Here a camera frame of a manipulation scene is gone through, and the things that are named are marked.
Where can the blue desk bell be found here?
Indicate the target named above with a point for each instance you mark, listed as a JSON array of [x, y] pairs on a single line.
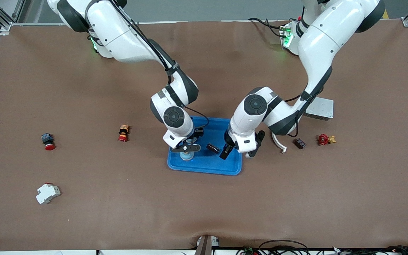
[[187, 157]]

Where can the brass valve red handwheel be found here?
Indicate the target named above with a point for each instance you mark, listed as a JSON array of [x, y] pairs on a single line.
[[323, 139]]

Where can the white circuit breaker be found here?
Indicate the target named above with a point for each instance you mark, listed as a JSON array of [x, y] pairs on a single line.
[[47, 194]]

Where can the blue plastic tray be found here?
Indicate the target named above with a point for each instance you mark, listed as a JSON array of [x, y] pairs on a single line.
[[207, 164]]

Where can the red black emergency stop button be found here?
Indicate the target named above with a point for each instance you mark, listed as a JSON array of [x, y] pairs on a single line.
[[49, 146]]

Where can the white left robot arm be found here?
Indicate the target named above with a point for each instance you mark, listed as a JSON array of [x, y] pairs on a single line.
[[324, 39]]

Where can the brown table cover mat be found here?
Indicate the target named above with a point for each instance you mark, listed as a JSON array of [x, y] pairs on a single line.
[[204, 205]]

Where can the silver metal box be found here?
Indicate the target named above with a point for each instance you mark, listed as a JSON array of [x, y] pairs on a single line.
[[322, 109]]

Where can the orange red push button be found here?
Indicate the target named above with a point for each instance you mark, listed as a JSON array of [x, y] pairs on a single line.
[[123, 134]]

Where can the grey metal edge bracket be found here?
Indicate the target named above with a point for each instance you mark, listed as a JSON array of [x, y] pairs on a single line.
[[204, 246]]

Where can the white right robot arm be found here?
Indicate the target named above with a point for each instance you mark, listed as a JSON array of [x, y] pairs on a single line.
[[119, 32]]

